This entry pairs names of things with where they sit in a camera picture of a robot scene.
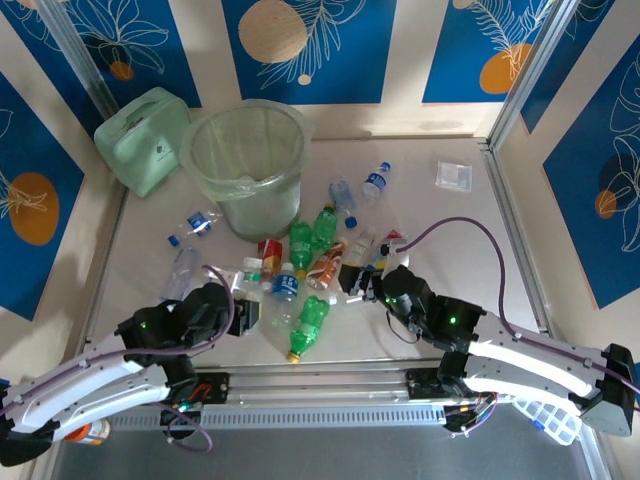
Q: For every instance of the clear compartment organizer box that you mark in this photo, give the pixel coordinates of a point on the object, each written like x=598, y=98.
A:
x=555, y=420

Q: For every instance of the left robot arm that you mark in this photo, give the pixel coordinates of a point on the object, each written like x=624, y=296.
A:
x=110, y=385

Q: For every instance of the mint green lidded case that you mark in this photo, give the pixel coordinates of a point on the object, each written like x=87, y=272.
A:
x=145, y=145

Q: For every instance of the crushed clear bottle blue label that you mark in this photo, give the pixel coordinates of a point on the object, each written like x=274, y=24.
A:
x=197, y=220

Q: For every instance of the square bottle pale blue label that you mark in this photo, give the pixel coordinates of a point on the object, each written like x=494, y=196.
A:
x=342, y=195

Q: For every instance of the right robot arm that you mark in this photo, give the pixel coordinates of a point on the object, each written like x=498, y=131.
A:
x=540, y=360

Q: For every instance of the translucent green bin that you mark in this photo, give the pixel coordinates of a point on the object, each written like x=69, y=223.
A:
x=260, y=210

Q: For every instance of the red orange label bottle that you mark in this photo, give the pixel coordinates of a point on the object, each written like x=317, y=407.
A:
x=271, y=252

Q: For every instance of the grey metal panel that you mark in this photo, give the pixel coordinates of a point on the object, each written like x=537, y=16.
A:
x=320, y=460

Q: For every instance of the aluminium table edge rail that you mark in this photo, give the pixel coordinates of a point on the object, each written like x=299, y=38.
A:
x=114, y=225
x=520, y=235

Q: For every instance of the blue floral wall panel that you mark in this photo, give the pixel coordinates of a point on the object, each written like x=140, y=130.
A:
x=170, y=75
x=575, y=40
x=350, y=75
x=450, y=50
x=25, y=35
x=575, y=225
x=30, y=150

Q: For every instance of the brown orange label bottle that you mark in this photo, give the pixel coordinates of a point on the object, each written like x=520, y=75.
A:
x=327, y=267

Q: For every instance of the orange cap pill bottle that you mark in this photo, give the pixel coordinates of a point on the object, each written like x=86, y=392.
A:
x=90, y=434

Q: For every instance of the small water bottle blue cap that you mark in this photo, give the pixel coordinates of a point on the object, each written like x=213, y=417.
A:
x=375, y=181

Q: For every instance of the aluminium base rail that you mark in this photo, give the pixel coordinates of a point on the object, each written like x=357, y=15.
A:
x=320, y=385

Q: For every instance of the clear bottle green label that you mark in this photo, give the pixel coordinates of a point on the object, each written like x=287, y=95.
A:
x=252, y=276

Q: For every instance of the slim white label bottle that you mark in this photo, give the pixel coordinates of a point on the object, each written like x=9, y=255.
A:
x=361, y=245

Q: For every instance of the small clear plastic box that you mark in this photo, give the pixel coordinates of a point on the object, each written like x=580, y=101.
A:
x=453, y=175

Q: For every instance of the aluminium frame post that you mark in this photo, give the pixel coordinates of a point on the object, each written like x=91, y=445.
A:
x=75, y=45
x=530, y=65

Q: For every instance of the green plastic bottle yellow cap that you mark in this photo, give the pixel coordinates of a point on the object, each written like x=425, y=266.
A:
x=310, y=317
x=325, y=227
x=301, y=245

